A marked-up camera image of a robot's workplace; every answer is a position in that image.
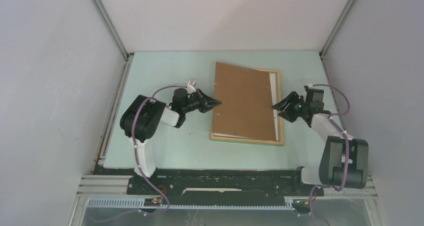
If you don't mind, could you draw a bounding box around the aluminium corner post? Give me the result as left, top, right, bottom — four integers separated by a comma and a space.
91, 0, 130, 61
319, 0, 357, 60

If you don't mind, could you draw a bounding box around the left aluminium corner post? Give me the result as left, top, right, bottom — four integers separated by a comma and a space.
91, 0, 130, 61

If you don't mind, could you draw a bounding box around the landscape photo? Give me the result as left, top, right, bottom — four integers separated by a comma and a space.
213, 71, 280, 143

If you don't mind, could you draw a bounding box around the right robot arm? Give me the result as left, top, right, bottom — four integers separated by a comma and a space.
272, 84, 369, 195

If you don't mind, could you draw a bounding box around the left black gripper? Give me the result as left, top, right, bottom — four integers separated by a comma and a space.
181, 88, 221, 114

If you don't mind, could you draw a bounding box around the brown backing board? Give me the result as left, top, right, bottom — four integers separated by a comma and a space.
211, 61, 278, 143

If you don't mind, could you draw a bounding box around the white cable duct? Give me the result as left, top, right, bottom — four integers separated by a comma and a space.
86, 197, 306, 210

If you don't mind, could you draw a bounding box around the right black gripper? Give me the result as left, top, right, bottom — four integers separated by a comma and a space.
271, 91, 309, 124

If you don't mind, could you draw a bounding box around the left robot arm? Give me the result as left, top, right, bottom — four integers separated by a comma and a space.
119, 86, 222, 194

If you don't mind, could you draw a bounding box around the wooden picture frame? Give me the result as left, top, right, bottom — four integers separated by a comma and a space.
209, 68, 286, 147

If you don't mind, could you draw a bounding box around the right aluminium corner post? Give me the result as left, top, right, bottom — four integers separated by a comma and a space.
319, 0, 357, 60

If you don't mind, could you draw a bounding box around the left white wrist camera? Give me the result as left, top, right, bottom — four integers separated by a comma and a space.
186, 79, 197, 94

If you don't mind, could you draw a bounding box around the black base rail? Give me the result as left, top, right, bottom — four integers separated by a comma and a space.
126, 169, 312, 206

